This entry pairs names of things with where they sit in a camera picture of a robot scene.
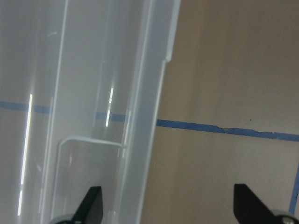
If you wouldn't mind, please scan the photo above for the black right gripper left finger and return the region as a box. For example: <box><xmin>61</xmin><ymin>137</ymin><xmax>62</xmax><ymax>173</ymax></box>
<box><xmin>71</xmin><ymin>186</ymin><xmax>104</xmax><ymax>224</ymax></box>

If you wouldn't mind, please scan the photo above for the clear plastic box lid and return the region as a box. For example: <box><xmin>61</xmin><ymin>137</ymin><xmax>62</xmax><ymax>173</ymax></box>
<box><xmin>0</xmin><ymin>0</ymin><xmax>180</xmax><ymax>224</ymax></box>

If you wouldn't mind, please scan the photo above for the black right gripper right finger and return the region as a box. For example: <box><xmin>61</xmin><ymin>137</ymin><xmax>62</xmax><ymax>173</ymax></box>
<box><xmin>234</xmin><ymin>183</ymin><xmax>275</xmax><ymax>224</ymax></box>

